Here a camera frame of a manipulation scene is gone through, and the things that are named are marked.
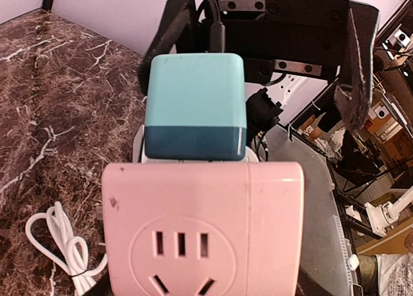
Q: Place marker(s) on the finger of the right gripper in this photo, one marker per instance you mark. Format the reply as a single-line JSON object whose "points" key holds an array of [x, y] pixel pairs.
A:
{"points": [[177, 28]]}

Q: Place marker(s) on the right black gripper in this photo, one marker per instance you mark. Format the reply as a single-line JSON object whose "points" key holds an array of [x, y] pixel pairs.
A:
{"points": [[332, 40]]}

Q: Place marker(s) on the teal charger plug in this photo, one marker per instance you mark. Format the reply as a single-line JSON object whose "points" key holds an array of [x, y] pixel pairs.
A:
{"points": [[196, 108]]}

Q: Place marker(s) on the pink cube socket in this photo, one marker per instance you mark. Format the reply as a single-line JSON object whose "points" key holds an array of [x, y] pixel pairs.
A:
{"points": [[203, 228]]}

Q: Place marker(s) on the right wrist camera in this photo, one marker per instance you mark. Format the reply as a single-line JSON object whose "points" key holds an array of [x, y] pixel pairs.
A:
{"points": [[262, 113]]}

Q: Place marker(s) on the white slotted cable duct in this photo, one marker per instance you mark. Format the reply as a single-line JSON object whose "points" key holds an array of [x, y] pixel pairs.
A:
{"points": [[345, 236]]}

